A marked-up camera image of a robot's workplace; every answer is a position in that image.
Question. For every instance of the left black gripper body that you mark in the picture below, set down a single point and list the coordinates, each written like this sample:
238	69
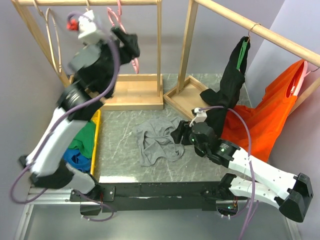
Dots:
128	51

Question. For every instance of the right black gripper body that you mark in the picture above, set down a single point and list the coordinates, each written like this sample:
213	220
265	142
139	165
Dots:
184	128

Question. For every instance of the grey tank top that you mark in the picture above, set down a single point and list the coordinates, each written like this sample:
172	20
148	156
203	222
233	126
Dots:
154	140

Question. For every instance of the pink plastic hanger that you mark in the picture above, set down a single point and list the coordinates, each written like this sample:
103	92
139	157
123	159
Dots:
115	20

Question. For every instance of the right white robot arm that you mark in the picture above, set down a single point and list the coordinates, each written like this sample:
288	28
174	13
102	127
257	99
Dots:
289	193

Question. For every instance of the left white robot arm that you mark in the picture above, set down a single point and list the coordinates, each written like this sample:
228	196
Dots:
96	67

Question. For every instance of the middle beige wooden hanger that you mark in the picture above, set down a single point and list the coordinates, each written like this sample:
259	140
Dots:
88	8

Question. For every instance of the green plastic hanger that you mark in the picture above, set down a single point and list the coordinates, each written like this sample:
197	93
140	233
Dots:
244	48

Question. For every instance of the light pink hanger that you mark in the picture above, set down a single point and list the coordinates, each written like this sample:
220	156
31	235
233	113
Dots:
297	80

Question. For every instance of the right wooden clothes rack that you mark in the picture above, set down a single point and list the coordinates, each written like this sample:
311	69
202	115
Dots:
185	96

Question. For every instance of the wooden clothes rack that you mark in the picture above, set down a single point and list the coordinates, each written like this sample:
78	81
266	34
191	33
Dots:
132	91
185	96

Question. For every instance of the yellow plastic bin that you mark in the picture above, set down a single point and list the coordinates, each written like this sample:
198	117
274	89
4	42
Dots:
97	120

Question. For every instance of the left wooden clothes rack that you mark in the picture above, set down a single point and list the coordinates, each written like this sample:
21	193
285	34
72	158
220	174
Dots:
132	91

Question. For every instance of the black garment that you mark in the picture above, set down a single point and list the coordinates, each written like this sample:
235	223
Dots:
229	90

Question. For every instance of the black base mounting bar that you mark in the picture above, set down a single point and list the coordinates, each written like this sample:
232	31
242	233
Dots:
153	196

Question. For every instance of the green garment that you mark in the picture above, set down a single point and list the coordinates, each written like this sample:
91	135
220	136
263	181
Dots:
84	140

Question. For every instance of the orange garment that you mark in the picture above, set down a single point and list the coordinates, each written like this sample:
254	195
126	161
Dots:
266	121

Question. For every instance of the blue garment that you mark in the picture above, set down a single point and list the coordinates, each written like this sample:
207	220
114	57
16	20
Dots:
77	160

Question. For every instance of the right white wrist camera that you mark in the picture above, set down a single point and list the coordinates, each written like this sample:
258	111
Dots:
199	116

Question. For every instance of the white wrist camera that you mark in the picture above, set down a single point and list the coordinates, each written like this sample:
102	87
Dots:
86	25
199	116

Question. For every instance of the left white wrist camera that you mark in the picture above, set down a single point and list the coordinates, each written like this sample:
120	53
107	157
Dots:
86	25

